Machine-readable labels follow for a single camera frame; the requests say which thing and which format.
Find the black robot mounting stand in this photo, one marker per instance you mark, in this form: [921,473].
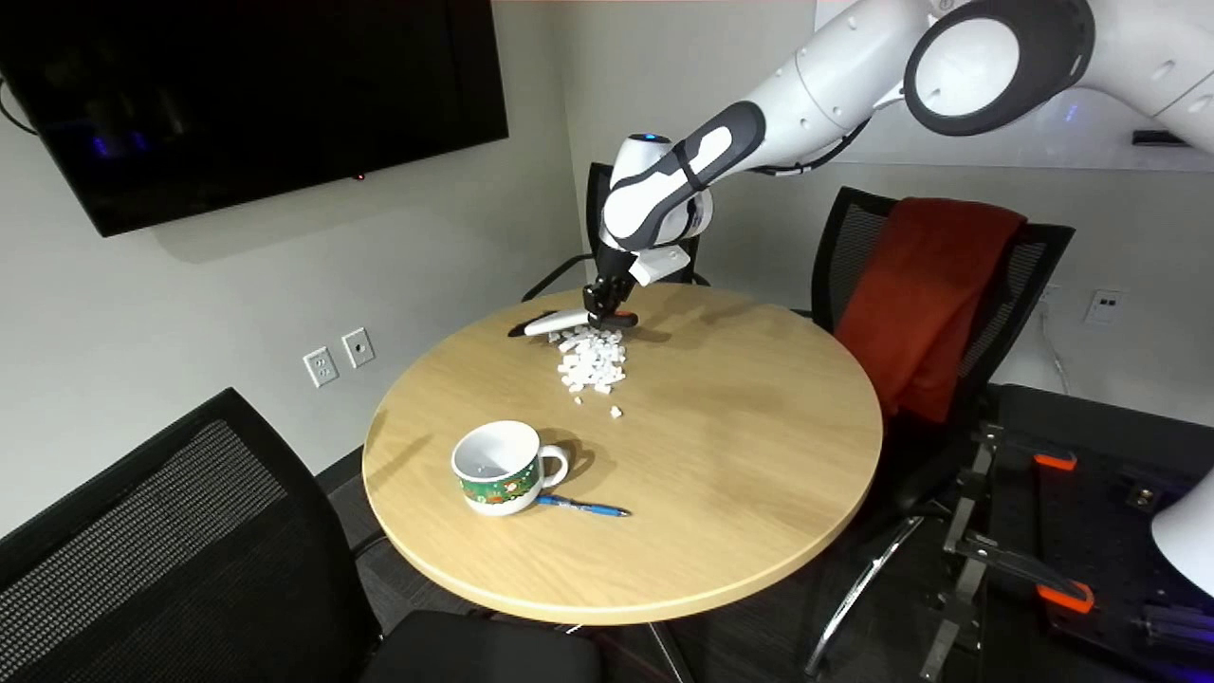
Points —
[1102,537]

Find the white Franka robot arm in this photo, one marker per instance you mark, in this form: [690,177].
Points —
[809,89]

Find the black ribbed-back office chair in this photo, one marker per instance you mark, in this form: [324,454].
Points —
[190,570]

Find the small white wall plate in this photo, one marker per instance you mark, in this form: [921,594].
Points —
[1107,308]

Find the white mug with green print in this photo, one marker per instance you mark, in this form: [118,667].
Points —
[498,479]

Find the black wall television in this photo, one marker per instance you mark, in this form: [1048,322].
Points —
[251,89]

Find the red cloth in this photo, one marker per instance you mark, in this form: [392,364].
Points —
[930,303]

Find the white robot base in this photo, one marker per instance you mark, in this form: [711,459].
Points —
[1188,537]

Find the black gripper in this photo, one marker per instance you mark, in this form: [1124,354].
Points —
[613,274]

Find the white wall outlet plate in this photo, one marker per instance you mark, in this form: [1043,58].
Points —
[321,369]
[359,347]

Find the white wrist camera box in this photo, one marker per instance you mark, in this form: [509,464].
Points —
[663,266]

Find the black chair with chrome legs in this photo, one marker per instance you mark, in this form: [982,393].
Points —
[840,253]

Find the black mesh office chair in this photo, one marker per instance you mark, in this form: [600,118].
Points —
[557,272]

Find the blue pen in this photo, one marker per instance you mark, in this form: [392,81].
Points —
[591,507]

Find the pile of white foam pieces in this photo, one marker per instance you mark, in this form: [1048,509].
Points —
[593,360]

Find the black marker tray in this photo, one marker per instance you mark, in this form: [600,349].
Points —
[1159,136]

